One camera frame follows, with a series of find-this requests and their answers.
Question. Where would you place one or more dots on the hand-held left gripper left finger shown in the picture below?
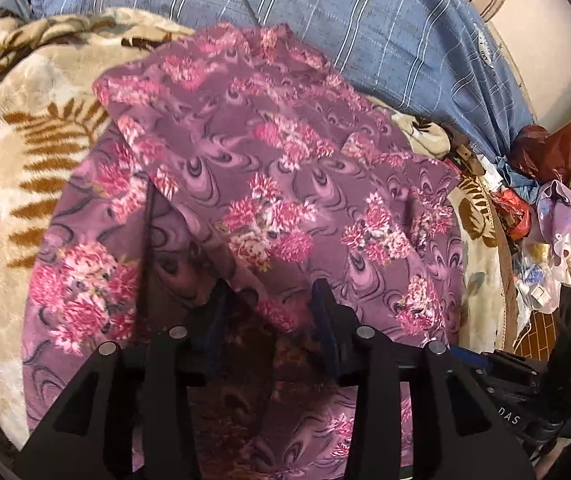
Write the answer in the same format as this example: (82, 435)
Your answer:
(219, 312)

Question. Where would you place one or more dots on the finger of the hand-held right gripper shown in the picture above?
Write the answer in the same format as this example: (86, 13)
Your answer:
(468, 353)

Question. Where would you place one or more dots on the dark red plastic bag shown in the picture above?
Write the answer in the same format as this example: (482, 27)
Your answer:
(540, 155)

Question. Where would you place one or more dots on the beige leaf print blanket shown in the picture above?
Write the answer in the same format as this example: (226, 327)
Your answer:
(30, 110)

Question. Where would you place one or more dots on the light blue cloth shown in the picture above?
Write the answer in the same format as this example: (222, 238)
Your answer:
(518, 177)

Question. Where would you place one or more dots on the blue striped pillow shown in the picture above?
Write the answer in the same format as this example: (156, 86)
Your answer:
(365, 35)

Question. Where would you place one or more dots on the clear plastic bag with items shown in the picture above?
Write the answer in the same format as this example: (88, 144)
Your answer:
(535, 275)

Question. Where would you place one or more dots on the purple floral garment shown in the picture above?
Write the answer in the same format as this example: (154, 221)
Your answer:
(290, 160)

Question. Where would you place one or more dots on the purple sheer cloth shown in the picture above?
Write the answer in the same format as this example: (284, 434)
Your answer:
(560, 215)

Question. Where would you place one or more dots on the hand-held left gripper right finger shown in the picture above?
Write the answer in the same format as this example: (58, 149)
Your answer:
(323, 312)

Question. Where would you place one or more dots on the red wrapper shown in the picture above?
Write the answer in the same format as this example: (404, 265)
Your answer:
(515, 210)

